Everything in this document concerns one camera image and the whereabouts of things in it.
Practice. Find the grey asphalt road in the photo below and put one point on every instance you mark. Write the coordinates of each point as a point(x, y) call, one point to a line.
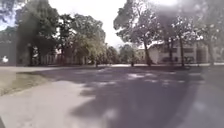
point(116, 100)

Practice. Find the group of trees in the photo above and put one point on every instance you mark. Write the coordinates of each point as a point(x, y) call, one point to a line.
point(83, 36)

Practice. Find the white building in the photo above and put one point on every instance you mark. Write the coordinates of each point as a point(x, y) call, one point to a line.
point(160, 53)

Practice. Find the dry grass patch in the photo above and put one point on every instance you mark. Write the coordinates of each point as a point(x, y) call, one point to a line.
point(20, 81)

